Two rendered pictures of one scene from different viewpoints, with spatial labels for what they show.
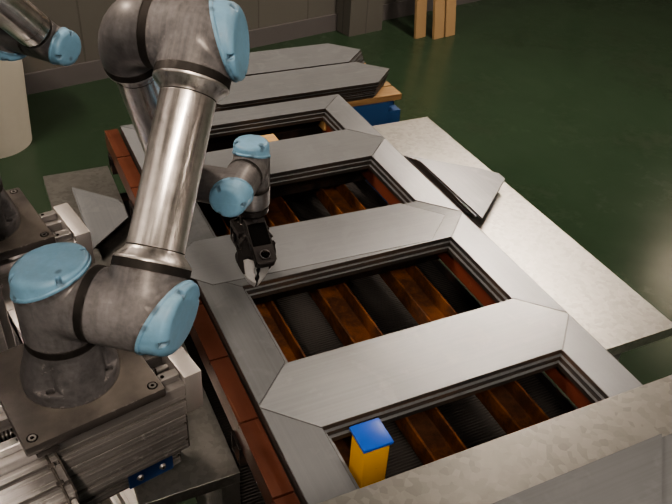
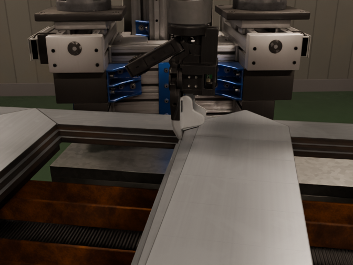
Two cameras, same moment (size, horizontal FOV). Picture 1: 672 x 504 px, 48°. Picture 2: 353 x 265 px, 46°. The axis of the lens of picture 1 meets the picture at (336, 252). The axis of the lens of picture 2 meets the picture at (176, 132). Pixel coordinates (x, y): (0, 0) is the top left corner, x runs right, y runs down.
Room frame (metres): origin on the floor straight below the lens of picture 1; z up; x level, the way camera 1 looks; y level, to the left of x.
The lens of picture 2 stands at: (1.77, -0.42, 1.15)
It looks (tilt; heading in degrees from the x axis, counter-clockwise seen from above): 22 degrees down; 126
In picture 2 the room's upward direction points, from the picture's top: straight up
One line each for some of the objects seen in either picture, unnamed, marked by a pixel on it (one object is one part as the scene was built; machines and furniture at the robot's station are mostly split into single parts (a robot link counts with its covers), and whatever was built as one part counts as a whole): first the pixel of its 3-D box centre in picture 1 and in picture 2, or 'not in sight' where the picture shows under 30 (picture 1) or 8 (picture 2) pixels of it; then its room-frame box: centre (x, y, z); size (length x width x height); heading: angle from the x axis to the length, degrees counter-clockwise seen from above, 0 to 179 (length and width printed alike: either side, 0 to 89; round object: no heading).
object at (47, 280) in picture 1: (59, 294); not in sight; (0.85, 0.41, 1.20); 0.13 x 0.12 x 0.14; 80
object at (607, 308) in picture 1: (491, 214); not in sight; (1.89, -0.45, 0.73); 1.20 x 0.26 x 0.03; 27
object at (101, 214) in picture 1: (103, 212); not in sight; (1.81, 0.68, 0.70); 0.39 x 0.12 x 0.04; 27
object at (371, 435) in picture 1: (371, 437); not in sight; (0.90, -0.09, 0.88); 0.06 x 0.06 x 0.02; 27
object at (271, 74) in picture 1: (279, 78); not in sight; (2.56, 0.25, 0.82); 0.80 x 0.40 x 0.06; 117
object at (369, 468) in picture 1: (366, 473); not in sight; (0.90, -0.09, 0.78); 0.05 x 0.05 x 0.19; 27
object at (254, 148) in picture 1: (251, 164); not in sight; (1.35, 0.19, 1.16); 0.09 x 0.08 x 0.11; 170
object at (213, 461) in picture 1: (120, 296); (307, 170); (1.48, 0.55, 0.66); 1.30 x 0.20 x 0.03; 27
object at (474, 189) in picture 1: (465, 179); not in sight; (2.02, -0.38, 0.77); 0.45 x 0.20 x 0.04; 27
